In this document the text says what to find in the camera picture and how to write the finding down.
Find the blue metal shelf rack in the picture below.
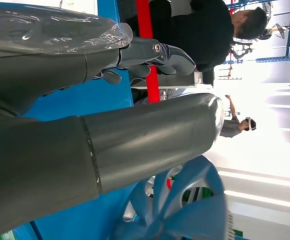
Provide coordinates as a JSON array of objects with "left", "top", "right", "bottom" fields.
[{"left": 0, "top": 0, "right": 142, "bottom": 240}]

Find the white desk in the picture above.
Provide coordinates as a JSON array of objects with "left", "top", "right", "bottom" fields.
[{"left": 131, "top": 71, "right": 203, "bottom": 90}]

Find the person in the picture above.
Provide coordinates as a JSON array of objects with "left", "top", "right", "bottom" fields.
[
  {"left": 125, "top": 0, "right": 268, "bottom": 87},
  {"left": 220, "top": 95, "right": 257, "bottom": 139}
]

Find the red barrier belt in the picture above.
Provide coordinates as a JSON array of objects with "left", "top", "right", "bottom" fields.
[{"left": 135, "top": 0, "right": 161, "bottom": 104}]

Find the white plastic mirror cover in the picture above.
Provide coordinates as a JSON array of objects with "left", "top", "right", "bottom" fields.
[{"left": 0, "top": 0, "right": 99, "bottom": 16}]

